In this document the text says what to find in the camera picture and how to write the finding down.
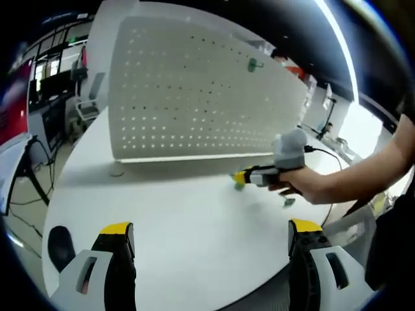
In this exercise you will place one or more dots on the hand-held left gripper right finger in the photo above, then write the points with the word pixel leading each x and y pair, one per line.
pixel 324 275

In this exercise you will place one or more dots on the person's dark clothing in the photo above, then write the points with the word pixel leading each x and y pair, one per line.
pixel 395 239

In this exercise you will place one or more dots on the white perforated mounting plate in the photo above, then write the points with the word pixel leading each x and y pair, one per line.
pixel 194 107

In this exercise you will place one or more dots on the person's right hand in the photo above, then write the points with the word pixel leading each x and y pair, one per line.
pixel 308 184

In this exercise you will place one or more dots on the grey office chair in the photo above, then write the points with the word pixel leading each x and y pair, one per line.
pixel 89 100

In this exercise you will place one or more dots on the clear plastic bin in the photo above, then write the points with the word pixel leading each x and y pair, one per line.
pixel 350 230

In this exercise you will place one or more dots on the ceiling light strip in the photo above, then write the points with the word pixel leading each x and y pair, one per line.
pixel 343 48

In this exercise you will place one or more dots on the black tripod stand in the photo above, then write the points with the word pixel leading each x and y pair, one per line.
pixel 327 120

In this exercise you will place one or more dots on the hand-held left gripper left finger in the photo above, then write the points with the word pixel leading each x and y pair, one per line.
pixel 97 275

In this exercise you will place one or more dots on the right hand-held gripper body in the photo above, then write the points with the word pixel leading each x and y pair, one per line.
pixel 290 149

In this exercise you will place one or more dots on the dark round object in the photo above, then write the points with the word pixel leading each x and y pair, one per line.
pixel 61 249

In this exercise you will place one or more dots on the red display screen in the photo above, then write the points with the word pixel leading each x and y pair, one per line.
pixel 13 103

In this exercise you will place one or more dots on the green hook assembly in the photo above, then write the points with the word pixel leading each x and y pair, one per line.
pixel 288 201
pixel 239 186
pixel 253 64

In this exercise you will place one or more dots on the black desk monitors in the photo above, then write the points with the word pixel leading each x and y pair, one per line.
pixel 52 85

